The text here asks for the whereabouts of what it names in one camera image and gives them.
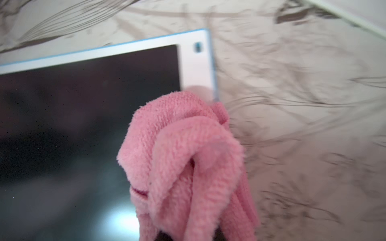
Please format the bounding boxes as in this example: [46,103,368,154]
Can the pink cloth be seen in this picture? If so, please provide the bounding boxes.
[117,91,258,241]

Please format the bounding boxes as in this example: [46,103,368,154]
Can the blue-edged drawing tablet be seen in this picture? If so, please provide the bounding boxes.
[1,29,218,241]

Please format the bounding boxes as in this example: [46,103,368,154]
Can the white drawing tablet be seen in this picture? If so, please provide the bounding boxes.
[308,0,386,39]

